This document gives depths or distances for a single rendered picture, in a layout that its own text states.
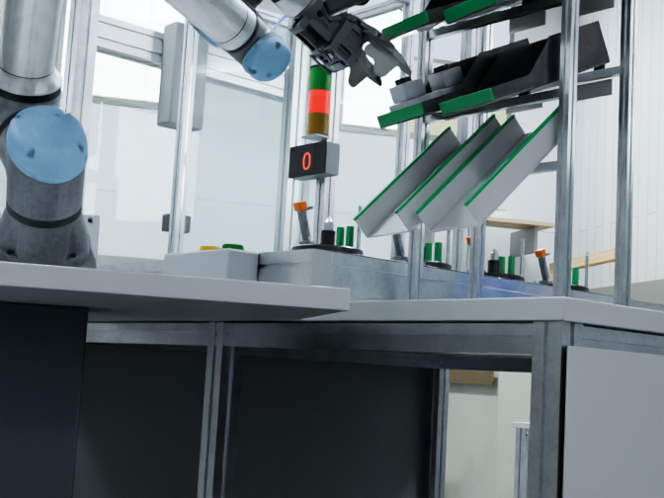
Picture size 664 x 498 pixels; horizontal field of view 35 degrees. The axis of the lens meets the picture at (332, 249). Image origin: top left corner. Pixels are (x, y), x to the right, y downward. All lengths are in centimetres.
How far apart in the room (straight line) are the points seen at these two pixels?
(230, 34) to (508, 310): 59
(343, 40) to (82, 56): 135
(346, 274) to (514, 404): 306
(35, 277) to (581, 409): 69
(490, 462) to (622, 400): 346
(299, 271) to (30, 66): 56
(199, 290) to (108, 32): 183
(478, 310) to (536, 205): 820
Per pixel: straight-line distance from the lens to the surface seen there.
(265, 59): 167
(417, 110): 182
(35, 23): 167
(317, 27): 181
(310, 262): 184
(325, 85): 234
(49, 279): 133
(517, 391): 488
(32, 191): 165
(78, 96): 301
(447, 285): 207
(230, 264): 190
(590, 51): 188
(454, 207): 179
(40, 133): 164
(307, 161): 230
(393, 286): 196
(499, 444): 485
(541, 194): 967
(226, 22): 163
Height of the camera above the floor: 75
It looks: 7 degrees up
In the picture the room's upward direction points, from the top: 3 degrees clockwise
